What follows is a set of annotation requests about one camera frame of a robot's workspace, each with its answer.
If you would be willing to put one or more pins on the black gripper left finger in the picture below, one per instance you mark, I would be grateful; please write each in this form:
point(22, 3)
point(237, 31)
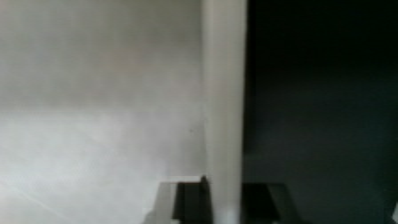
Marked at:
point(192, 205)

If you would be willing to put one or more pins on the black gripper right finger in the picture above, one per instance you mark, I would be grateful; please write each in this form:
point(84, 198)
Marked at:
point(267, 204)

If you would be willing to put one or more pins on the white desk top tray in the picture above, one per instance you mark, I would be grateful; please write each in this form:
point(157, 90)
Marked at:
point(121, 100)

